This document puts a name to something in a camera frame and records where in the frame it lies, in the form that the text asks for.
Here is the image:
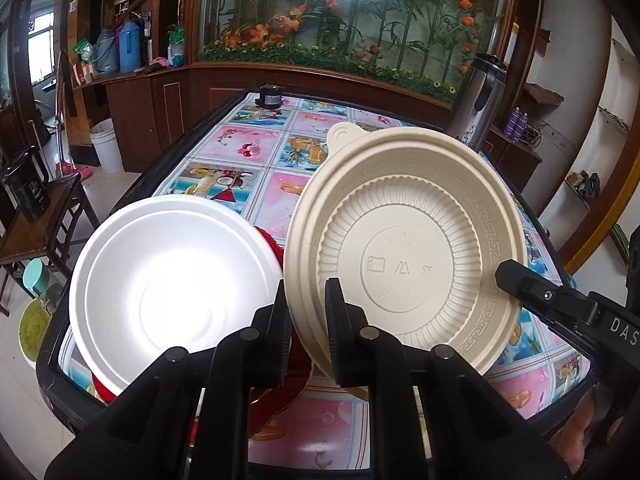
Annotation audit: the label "stainless steel thermos jug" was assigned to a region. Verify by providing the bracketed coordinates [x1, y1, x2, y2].
[444, 53, 506, 152]

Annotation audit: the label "dark wooden chair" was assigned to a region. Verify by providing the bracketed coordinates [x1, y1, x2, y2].
[1, 174, 100, 298]

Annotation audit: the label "beige ribbed plastic bowl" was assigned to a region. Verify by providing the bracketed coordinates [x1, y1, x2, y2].
[283, 122, 527, 375]

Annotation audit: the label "white stool green top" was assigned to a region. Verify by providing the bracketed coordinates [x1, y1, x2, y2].
[18, 299, 51, 365]

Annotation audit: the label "grey thermos flask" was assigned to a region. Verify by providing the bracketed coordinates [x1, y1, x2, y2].
[93, 28, 119, 77]

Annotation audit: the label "wooden cabinet with flower display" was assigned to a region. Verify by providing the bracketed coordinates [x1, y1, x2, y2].
[54, 0, 542, 171]

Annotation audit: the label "black electric kettle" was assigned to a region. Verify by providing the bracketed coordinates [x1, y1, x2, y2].
[1, 145, 51, 223]

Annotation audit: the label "blue thermos flask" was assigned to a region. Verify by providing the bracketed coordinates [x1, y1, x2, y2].
[119, 20, 142, 73]

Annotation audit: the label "white plastic bucket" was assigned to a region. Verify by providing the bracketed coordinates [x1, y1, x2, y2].
[90, 118, 124, 174]

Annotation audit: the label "colourful patterned tablecloth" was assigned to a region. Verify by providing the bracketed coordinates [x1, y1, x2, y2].
[56, 94, 594, 470]

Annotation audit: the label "person's right hand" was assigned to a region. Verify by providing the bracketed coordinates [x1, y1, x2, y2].
[549, 387, 596, 474]

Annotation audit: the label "white foam plate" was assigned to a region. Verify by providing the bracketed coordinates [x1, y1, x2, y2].
[68, 195, 282, 396]

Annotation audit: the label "purple bottles on shelf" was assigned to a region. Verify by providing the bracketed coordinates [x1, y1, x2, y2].
[503, 107, 528, 143]

